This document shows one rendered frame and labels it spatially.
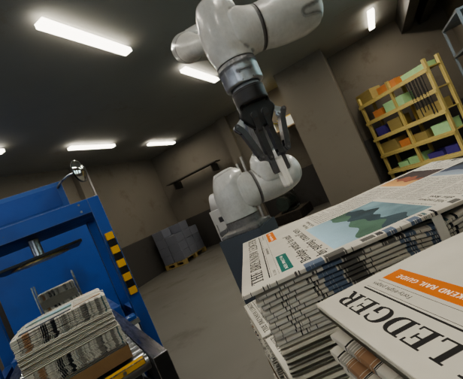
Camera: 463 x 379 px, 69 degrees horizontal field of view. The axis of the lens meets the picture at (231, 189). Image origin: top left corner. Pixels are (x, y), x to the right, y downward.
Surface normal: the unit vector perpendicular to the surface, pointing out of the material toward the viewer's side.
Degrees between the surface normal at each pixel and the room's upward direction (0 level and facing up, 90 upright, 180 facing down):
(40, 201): 90
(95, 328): 90
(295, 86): 90
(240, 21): 90
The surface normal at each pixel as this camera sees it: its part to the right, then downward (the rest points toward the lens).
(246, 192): 0.17, -0.10
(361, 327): -0.40, -0.92
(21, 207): 0.44, -0.22
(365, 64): -0.40, 0.15
